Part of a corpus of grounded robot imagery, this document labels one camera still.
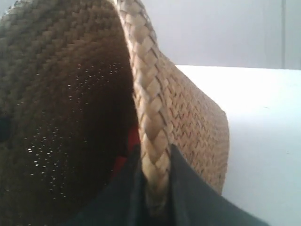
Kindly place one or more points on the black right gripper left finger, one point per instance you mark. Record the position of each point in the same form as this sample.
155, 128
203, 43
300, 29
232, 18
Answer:
121, 202

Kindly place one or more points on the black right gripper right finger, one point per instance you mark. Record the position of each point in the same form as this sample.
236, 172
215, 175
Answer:
196, 203

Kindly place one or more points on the brown woven wicker basket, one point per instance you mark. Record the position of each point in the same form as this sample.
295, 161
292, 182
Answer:
67, 75

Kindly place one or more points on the red wooden block pile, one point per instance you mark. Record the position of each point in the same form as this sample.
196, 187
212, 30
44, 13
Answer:
132, 140

